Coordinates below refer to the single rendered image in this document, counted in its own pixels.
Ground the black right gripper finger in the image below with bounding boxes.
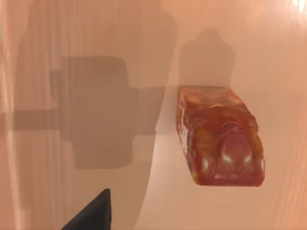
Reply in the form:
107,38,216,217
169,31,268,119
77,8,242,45
60,188,112,230

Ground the red orange rectangular block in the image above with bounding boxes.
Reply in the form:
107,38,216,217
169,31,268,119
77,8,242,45
177,85,266,186

